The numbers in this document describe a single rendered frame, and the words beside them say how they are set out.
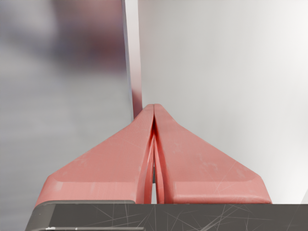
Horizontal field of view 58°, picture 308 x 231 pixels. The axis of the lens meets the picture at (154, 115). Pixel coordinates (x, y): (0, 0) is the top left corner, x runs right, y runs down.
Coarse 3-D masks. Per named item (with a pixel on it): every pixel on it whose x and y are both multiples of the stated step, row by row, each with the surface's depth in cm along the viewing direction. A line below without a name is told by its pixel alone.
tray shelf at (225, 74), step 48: (144, 0) 12; (192, 0) 13; (240, 0) 13; (288, 0) 14; (144, 48) 14; (192, 48) 14; (240, 48) 15; (288, 48) 15; (144, 96) 15; (192, 96) 16; (240, 96) 16; (288, 96) 17; (240, 144) 19; (288, 144) 20; (288, 192) 23
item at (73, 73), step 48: (0, 0) 11; (48, 0) 12; (96, 0) 12; (0, 48) 12; (48, 48) 13; (96, 48) 13; (0, 96) 14; (48, 96) 14; (96, 96) 15; (0, 144) 16; (48, 144) 16; (96, 144) 17; (0, 192) 18
